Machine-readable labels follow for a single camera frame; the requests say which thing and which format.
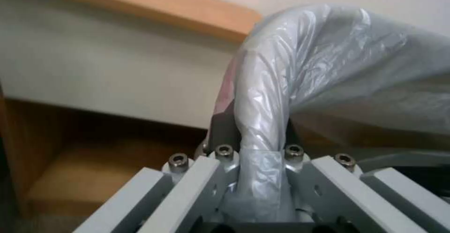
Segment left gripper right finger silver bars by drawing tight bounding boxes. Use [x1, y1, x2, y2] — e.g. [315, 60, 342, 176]
[280, 117, 450, 233]

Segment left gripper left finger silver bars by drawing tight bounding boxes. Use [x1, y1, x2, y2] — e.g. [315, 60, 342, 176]
[75, 98, 243, 233]

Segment translucent grey garbage bag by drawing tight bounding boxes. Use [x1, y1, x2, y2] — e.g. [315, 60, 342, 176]
[216, 2, 450, 223]

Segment brown wooden cabinet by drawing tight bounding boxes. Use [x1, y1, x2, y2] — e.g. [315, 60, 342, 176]
[0, 96, 212, 233]

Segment light wooden board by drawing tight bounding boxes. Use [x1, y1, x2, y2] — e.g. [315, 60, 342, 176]
[19, 0, 264, 38]

